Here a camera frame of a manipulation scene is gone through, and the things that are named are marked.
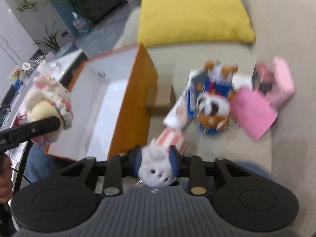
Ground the brown cardboard piece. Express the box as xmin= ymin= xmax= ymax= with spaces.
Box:
xmin=145 ymin=84 xmax=175 ymax=109

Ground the crochet bunny with flowers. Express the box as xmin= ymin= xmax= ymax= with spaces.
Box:
xmin=25 ymin=76 xmax=74 ymax=145

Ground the person left hand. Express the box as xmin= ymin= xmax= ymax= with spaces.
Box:
xmin=0 ymin=155 xmax=13 ymax=204

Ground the brown bear plush blue outfit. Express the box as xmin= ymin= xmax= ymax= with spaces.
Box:
xmin=192 ymin=60 xmax=238 ymax=134

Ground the white plush striped hat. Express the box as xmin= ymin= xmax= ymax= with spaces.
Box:
xmin=137 ymin=129 xmax=188 ymax=187

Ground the blue jeans leg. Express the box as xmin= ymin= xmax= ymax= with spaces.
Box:
xmin=26 ymin=144 xmax=73 ymax=183

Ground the white printed box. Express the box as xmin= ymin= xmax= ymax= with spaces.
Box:
xmin=163 ymin=70 xmax=253 ymax=131

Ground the yellow cushion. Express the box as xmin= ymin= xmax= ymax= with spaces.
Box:
xmin=137 ymin=0 xmax=256 ymax=47

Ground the white side table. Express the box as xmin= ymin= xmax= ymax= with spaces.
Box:
xmin=0 ymin=48 xmax=85 ymax=134

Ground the potted plant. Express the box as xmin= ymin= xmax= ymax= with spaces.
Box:
xmin=33 ymin=21 xmax=60 ymax=52

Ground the pink paper card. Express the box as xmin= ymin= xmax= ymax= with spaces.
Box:
xmin=230 ymin=87 xmax=278 ymax=141

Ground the pink pouch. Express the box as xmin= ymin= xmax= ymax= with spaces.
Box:
xmin=252 ymin=56 xmax=295 ymax=109

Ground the orange storage box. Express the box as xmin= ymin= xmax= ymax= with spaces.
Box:
xmin=44 ymin=44 xmax=157 ymax=161

